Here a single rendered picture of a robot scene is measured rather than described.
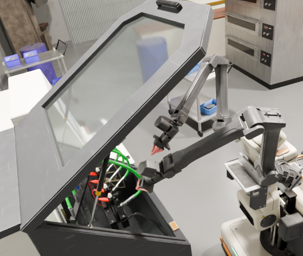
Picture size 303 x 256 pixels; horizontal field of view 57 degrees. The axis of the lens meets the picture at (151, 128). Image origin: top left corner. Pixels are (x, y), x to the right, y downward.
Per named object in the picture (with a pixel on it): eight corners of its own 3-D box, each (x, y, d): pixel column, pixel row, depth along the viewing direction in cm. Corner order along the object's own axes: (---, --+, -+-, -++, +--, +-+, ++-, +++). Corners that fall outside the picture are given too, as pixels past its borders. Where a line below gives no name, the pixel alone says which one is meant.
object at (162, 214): (189, 257, 146) (186, 237, 138) (181, 261, 145) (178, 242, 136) (142, 185, 195) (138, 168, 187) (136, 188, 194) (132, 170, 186)
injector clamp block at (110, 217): (132, 233, 159) (127, 216, 151) (115, 242, 156) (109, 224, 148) (113, 195, 186) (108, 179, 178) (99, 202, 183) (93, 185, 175)
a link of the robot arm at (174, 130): (181, 131, 145) (178, 126, 150) (171, 125, 142) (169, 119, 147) (172, 140, 147) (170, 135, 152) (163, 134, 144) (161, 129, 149)
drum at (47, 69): (34, 80, 651) (21, 45, 607) (58, 74, 657) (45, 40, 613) (31, 89, 603) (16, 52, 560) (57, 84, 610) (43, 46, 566)
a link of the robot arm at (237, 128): (267, 132, 98) (257, 110, 105) (261, 125, 94) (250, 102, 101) (170, 181, 117) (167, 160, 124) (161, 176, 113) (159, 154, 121)
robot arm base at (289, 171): (303, 176, 125) (285, 160, 135) (291, 172, 122) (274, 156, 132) (291, 191, 128) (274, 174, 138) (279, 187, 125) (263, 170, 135)
